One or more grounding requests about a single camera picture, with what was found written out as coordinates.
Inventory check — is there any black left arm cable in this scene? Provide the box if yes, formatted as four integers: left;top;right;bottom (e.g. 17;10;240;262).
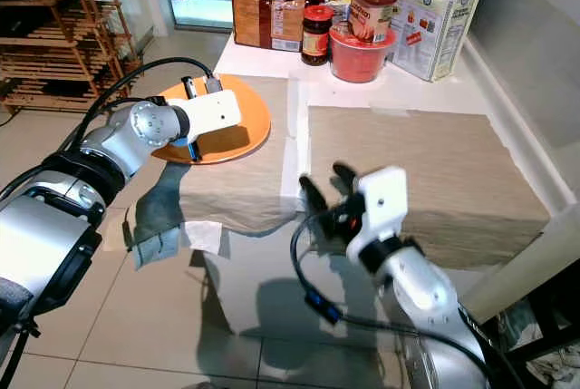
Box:
0;56;226;199

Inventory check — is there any brown carton box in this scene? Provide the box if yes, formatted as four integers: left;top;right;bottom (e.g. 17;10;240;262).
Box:
232;0;309;53

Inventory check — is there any brown-lidded round can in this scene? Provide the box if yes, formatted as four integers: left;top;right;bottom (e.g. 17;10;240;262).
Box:
349;0;398;43

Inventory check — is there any beige woven mat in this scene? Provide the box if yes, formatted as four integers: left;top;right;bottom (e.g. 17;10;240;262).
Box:
131;74;305;231
304;105;554;272

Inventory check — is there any red-lidded jar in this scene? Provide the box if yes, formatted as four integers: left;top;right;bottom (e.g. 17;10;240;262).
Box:
301;5;335;66

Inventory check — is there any white flour bag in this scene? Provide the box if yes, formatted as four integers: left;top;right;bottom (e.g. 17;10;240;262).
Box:
388;0;488;83

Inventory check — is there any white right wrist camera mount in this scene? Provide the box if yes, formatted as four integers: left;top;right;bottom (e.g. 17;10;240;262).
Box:
353;166;409;254

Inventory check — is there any orange plate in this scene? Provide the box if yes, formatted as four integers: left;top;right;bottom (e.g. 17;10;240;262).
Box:
150;73;273;166

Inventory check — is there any wooden slatted rack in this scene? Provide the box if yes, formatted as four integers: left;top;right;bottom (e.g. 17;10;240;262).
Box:
0;0;144;113

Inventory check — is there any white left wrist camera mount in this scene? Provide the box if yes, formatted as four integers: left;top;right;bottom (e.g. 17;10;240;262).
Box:
181;88;243;147

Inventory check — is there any red plastic tub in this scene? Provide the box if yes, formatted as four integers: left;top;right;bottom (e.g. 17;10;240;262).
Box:
329;24;398;83

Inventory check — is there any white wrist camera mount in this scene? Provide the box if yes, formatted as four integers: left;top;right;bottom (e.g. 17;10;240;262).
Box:
181;88;243;147
353;166;409;254

